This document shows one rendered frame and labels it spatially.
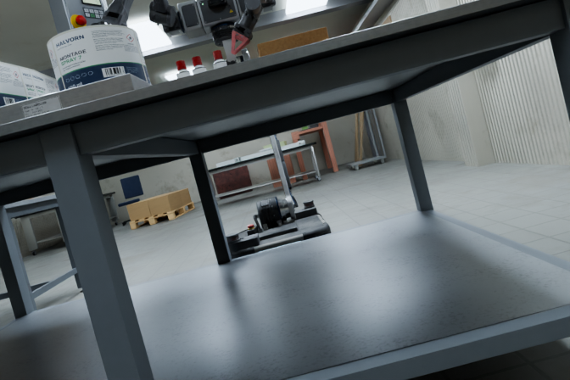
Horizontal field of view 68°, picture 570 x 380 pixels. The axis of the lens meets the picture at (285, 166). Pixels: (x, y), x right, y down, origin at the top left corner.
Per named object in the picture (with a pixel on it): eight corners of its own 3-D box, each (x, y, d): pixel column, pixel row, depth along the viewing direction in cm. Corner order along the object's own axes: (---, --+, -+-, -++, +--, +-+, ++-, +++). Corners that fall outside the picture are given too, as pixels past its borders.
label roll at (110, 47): (124, 108, 114) (109, 56, 114) (170, 86, 102) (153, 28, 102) (48, 114, 98) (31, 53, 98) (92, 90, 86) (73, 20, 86)
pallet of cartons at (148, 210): (181, 217, 736) (174, 192, 735) (129, 231, 736) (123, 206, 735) (196, 207, 862) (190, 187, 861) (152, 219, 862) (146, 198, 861)
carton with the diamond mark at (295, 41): (273, 107, 176) (256, 43, 175) (272, 113, 200) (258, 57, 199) (342, 89, 177) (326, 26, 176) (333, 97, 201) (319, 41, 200)
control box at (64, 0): (58, 41, 161) (45, -8, 161) (99, 44, 175) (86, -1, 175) (72, 31, 156) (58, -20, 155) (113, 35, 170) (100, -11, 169)
